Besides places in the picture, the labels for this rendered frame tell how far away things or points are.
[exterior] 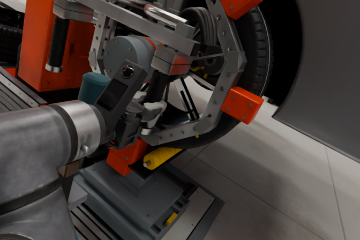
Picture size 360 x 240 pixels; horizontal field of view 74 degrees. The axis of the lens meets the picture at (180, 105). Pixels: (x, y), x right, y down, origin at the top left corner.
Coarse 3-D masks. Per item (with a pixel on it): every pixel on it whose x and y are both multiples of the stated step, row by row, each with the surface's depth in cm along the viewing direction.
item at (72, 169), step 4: (68, 164) 57; (72, 164) 58; (76, 164) 59; (60, 168) 58; (64, 168) 57; (68, 168) 57; (72, 168) 58; (76, 168) 60; (60, 172) 58; (64, 172) 57; (68, 172) 58; (72, 172) 59; (64, 176) 58
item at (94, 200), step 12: (84, 168) 117; (84, 180) 114; (96, 192) 111; (96, 204) 105; (108, 204) 107; (180, 204) 118; (108, 216) 103; (120, 216) 104; (168, 216) 113; (180, 216) 122; (120, 228) 100; (132, 228) 101; (156, 228) 101; (168, 228) 109
